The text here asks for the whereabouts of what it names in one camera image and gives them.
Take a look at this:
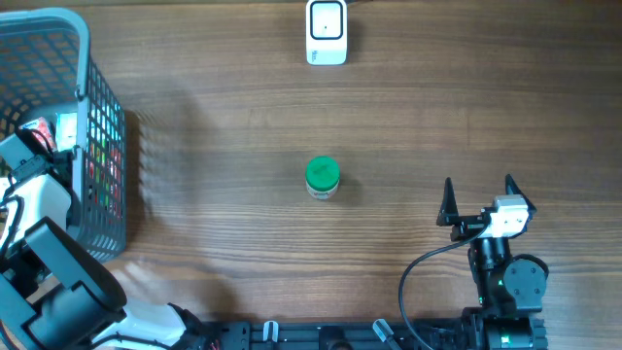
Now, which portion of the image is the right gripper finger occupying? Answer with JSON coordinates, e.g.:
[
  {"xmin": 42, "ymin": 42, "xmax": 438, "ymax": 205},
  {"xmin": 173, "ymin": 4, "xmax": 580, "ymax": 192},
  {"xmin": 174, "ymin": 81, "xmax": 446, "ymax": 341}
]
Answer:
[
  {"xmin": 504, "ymin": 174, "xmax": 536, "ymax": 214},
  {"xmin": 436, "ymin": 177, "xmax": 459, "ymax": 225}
]

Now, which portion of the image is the green lid jar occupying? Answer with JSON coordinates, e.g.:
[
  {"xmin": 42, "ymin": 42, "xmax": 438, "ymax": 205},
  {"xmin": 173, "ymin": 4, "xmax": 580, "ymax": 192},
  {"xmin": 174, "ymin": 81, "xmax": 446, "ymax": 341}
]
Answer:
[{"xmin": 305, "ymin": 156, "xmax": 341, "ymax": 200}]

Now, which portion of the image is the teal wet wipes pack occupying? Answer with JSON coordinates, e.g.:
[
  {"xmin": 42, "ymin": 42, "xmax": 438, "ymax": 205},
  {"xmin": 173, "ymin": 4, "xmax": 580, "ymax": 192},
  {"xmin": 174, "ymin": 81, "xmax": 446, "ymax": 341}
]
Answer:
[{"xmin": 55, "ymin": 112, "xmax": 78, "ymax": 152}]

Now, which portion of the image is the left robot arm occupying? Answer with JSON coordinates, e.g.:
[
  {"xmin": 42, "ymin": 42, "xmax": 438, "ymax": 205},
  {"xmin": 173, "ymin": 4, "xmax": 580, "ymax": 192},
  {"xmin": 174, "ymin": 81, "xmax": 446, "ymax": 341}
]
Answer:
[{"xmin": 1, "ymin": 129, "xmax": 214, "ymax": 349}]

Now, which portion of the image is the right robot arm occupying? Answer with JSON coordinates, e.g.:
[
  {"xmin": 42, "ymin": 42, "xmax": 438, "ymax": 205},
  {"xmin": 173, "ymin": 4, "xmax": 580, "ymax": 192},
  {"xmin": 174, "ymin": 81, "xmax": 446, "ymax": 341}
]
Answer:
[{"xmin": 436, "ymin": 175, "xmax": 549, "ymax": 350}]

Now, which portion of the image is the white barcode scanner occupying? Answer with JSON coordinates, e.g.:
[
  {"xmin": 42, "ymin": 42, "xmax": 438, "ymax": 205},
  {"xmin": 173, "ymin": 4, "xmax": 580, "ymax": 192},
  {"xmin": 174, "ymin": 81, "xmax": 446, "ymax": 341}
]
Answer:
[{"xmin": 305, "ymin": 0, "xmax": 348, "ymax": 66}]

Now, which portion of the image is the red tissue pack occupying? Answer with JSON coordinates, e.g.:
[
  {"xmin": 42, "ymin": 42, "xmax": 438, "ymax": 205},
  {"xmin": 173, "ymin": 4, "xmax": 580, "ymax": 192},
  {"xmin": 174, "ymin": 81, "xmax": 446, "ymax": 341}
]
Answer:
[{"xmin": 19, "ymin": 117, "xmax": 57, "ymax": 153}]

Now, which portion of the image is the grey plastic shopping basket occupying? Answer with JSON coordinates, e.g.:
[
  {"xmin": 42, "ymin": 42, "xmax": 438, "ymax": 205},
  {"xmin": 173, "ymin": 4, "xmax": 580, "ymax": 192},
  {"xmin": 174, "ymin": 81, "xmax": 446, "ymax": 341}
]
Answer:
[{"xmin": 1, "ymin": 8, "xmax": 127, "ymax": 263}]

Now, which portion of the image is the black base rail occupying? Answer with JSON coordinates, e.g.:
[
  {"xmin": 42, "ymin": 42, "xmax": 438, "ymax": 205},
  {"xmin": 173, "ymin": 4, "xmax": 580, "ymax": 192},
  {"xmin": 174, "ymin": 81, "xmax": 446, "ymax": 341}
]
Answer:
[{"xmin": 207, "ymin": 316, "xmax": 549, "ymax": 350}]

